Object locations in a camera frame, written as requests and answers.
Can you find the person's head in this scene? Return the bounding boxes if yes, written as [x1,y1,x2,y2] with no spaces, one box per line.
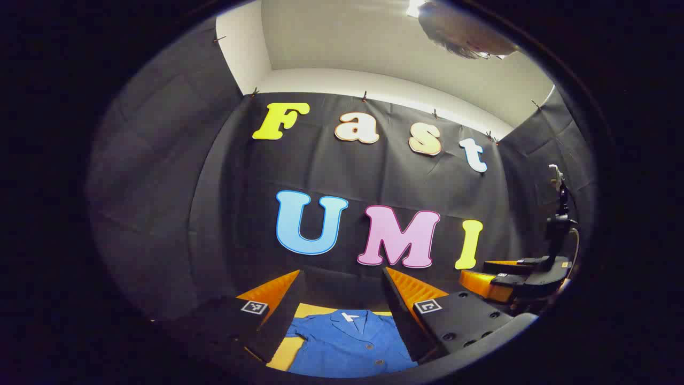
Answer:
[418,0,522,59]

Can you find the black backdrop cloth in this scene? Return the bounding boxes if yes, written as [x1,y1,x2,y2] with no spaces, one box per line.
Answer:
[85,16,599,343]

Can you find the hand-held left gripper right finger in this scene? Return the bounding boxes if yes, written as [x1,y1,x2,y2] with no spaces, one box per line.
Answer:
[381,266,539,364]

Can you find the blue corduroy jacket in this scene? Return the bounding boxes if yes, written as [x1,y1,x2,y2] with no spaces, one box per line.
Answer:
[286,309,418,378]

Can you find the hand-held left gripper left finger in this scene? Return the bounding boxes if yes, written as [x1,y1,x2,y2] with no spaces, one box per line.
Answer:
[155,269,306,365]

